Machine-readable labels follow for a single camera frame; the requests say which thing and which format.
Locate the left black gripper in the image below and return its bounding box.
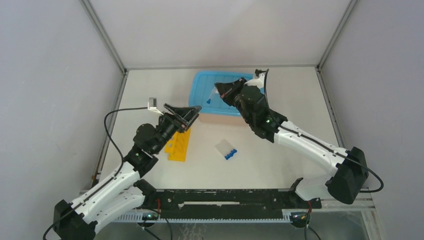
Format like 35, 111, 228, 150
152, 104, 202, 155

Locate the blue-capped clear test tube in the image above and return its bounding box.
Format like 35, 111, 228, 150
206, 87, 218, 104

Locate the blue plastic box lid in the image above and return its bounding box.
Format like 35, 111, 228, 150
189, 69, 269, 124

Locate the yellow test tube rack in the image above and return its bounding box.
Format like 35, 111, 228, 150
164, 128, 191, 162

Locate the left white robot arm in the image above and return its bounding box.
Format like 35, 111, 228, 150
46, 103, 202, 240

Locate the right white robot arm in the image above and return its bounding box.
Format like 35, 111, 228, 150
214, 77, 369, 208

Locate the pink plastic storage box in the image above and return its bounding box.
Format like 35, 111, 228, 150
198, 113, 247, 127

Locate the blue-capped tube bundle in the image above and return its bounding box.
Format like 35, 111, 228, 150
215, 139, 238, 160

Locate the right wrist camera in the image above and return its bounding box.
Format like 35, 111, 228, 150
251, 69, 269, 89

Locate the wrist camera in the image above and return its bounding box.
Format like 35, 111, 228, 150
147, 97, 164, 115
251, 69, 269, 89

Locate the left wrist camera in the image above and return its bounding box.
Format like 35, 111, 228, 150
147, 97, 164, 115

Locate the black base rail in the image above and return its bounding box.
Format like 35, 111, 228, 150
133, 179, 322, 221

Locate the left black cable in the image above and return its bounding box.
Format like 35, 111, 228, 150
42, 106, 150, 240

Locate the black cable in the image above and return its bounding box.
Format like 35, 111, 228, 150
42, 106, 150, 240
263, 68, 385, 194

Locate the right black cable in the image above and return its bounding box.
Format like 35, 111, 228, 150
263, 68, 385, 194

